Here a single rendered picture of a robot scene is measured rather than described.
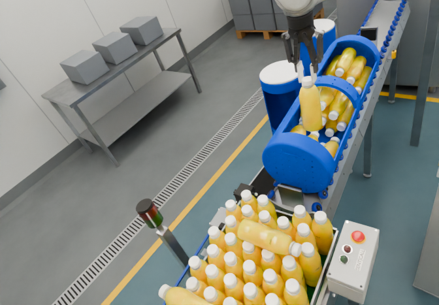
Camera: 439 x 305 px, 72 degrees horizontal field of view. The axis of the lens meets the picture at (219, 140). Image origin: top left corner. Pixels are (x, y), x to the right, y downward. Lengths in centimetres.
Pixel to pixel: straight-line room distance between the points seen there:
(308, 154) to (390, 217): 138
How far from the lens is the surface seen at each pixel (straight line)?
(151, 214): 111
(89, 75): 342
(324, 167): 117
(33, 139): 412
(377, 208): 248
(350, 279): 99
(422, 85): 257
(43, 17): 405
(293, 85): 192
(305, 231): 106
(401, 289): 221
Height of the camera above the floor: 200
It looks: 38 degrees down
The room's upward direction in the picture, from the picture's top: 21 degrees counter-clockwise
